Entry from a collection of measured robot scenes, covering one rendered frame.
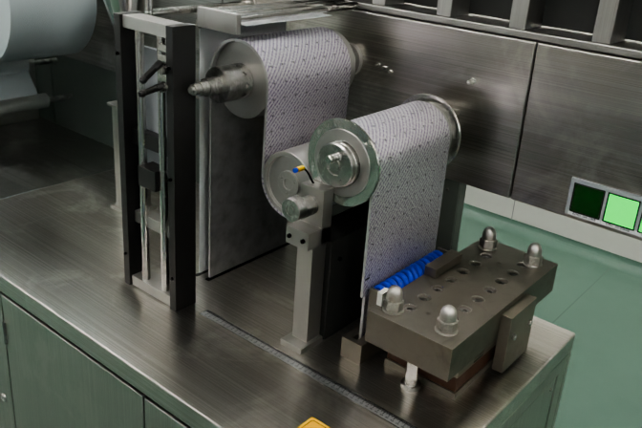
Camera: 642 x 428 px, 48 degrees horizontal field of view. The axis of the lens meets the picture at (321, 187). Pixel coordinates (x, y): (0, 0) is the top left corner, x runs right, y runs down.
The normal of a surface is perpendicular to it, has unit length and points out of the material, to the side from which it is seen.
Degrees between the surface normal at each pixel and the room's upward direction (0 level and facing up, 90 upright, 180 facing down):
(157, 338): 0
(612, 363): 0
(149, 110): 90
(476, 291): 0
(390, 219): 90
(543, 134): 90
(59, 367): 90
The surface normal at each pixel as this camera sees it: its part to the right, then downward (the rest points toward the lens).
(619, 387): 0.07, -0.93
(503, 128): -0.64, 0.25
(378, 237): 0.77, 0.29
